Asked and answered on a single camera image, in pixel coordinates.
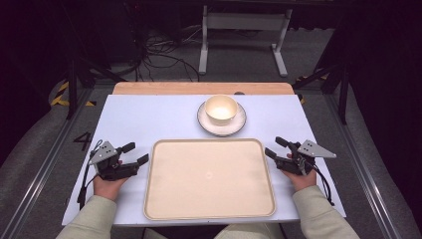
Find bundle of black floor cables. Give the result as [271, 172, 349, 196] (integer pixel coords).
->
[132, 26, 203, 83]

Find white plate with dark rim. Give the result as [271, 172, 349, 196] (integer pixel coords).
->
[196, 100, 248, 137]

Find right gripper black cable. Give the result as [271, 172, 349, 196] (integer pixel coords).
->
[312, 162, 335, 207]

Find person's right hand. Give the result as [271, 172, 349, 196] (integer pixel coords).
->
[286, 152, 317, 193]

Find person's left hand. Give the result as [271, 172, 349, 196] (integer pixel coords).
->
[93, 159, 129, 203]

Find white metal stand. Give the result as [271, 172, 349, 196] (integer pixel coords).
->
[197, 4, 294, 78]

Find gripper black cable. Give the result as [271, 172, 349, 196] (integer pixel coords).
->
[77, 138, 104, 211]
[312, 162, 335, 207]

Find beige plastic tray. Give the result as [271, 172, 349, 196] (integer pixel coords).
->
[142, 137, 277, 221]

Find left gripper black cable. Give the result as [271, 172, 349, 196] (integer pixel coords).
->
[77, 138, 104, 211]

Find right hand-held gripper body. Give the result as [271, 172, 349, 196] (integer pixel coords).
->
[274, 139, 337, 176]

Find cream bowl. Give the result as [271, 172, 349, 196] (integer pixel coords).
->
[204, 94, 239, 126]

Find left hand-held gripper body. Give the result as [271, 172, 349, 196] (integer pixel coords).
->
[88, 140, 140, 182]

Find aluminium floor rail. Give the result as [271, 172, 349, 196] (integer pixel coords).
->
[0, 87, 96, 239]
[322, 93, 404, 239]

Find black tripod stand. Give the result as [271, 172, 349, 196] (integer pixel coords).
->
[64, 49, 128, 121]
[292, 43, 349, 126]

